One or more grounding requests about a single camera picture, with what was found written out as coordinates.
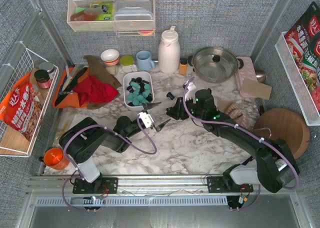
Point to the steel pot with lid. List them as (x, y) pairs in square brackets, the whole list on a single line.
[(215, 64)]

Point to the white handle knife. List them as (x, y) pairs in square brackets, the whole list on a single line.
[(69, 78)]

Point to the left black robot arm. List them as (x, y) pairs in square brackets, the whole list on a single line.
[(81, 141)]

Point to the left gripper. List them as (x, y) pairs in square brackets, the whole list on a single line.
[(152, 116)]

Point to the light blue mug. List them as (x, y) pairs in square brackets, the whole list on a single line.
[(144, 61)]

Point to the wire hanger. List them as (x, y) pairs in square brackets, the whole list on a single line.
[(264, 132)]

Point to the cardboard piece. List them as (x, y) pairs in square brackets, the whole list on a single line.
[(256, 89)]

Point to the white thermos jug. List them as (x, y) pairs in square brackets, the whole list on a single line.
[(169, 51)]

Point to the brown cloth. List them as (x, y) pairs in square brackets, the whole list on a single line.
[(97, 69)]

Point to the orange striped white bowl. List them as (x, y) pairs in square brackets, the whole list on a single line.
[(110, 57)]

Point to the tan felt pad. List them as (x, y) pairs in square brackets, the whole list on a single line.
[(223, 105)]

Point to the green lid sugar jar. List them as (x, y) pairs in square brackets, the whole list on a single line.
[(128, 65)]

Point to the red cloth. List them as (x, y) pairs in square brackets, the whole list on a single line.
[(91, 90)]

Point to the pink tray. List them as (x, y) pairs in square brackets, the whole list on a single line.
[(246, 72)]

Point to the orange cup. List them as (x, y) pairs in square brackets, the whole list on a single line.
[(55, 159)]

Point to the round wooden board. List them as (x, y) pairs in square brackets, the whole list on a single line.
[(287, 125)]

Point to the clear plastic food containers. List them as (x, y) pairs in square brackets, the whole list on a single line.
[(131, 15)]

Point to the glass spice jar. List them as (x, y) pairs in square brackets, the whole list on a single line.
[(113, 70)]

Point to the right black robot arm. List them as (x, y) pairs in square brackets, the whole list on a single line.
[(275, 166)]

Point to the yellow spice jar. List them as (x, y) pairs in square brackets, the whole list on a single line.
[(183, 66)]

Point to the orange tray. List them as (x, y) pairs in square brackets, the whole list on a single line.
[(64, 98)]

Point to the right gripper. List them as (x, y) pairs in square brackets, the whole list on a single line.
[(180, 109)]

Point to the black kitchen knife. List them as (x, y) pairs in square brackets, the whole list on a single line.
[(73, 82)]

